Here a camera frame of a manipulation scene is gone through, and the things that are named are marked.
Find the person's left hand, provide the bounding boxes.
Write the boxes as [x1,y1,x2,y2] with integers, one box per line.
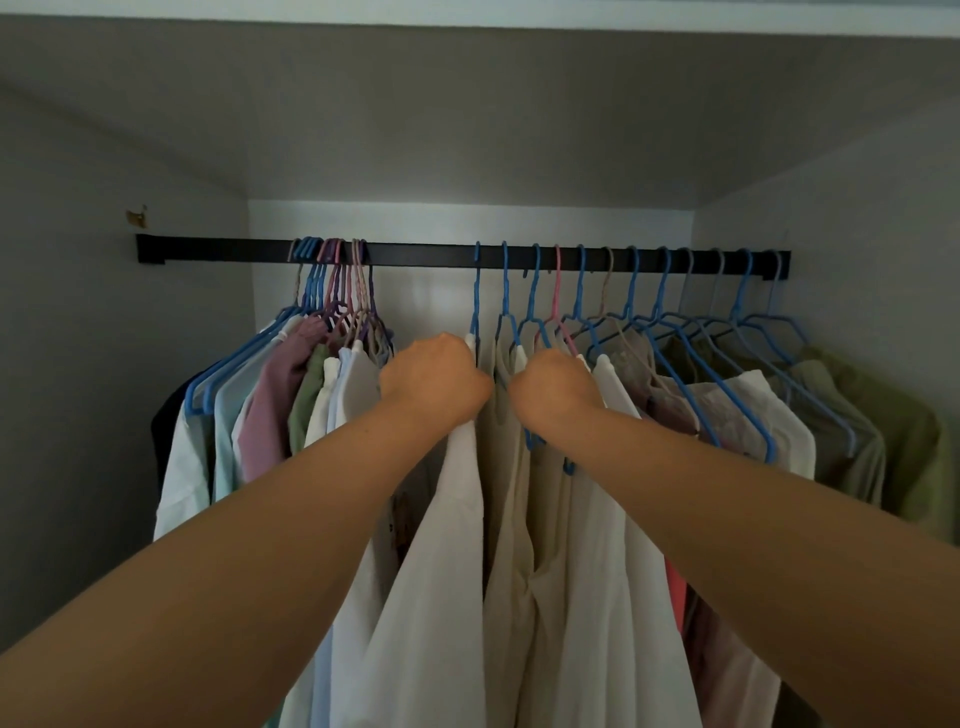
[378,332,495,444]

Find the beige plastic hanger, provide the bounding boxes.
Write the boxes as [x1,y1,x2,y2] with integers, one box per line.
[581,245,676,391]

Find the person's left forearm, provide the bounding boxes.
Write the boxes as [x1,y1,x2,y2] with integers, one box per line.
[0,404,459,728]

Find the person's right forearm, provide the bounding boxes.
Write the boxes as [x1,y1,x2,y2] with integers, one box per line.
[554,408,960,728]

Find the black clothes rail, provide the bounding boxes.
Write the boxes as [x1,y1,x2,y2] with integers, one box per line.
[136,233,793,283]

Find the clothes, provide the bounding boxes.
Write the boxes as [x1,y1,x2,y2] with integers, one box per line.
[149,314,421,728]

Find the white wardrobe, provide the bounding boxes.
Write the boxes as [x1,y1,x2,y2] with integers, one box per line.
[0,0,960,728]

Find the person's right hand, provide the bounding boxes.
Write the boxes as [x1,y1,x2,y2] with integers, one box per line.
[508,347,607,451]

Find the pink plastic hanger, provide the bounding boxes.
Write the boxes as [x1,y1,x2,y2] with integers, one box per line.
[536,244,583,358]

